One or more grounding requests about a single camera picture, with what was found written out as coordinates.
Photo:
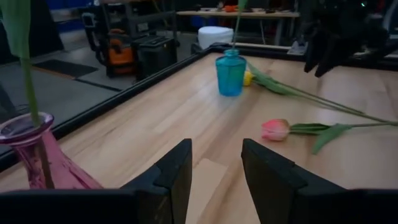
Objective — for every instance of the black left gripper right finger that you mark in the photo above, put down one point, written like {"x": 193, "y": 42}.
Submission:
{"x": 295, "y": 205}

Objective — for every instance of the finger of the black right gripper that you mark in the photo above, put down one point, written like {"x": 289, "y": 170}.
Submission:
{"x": 331, "y": 59}
{"x": 313, "y": 54}

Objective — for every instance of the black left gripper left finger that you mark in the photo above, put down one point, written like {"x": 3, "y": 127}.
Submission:
{"x": 149, "y": 205}

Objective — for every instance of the yellow artificial tulip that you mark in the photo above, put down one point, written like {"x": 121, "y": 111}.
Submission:
{"x": 237, "y": 21}
{"x": 270, "y": 82}

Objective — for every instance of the pink artificial tulip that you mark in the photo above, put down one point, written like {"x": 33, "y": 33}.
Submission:
{"x": 15, "y": 28}
{"x": 275, "y": 130}

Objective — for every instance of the pink glass vase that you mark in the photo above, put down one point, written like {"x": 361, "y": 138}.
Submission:
{"x": 62, "y": 174}

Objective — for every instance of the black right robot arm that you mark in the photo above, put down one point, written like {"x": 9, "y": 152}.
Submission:
{"x": 381, "y": 43}

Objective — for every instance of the teal glass vase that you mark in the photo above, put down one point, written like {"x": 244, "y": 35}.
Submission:
{"x": 230, "y": 77}

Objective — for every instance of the wooden background table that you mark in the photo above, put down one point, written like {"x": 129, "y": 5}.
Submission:
{"x": 248, "y": 14}

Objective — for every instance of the white bucket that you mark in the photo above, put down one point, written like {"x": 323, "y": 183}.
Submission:
{"x": 214, "y": 36}

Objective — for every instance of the black equipment case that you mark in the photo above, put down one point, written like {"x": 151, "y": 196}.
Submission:
{"x": 155, "y": 56}

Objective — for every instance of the orange vacuum cleaner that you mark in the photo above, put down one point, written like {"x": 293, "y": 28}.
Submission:
{"x": 119, "y": 56}

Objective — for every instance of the black floor mat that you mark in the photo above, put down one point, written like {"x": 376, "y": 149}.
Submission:
{"x": 62, "y": 68}

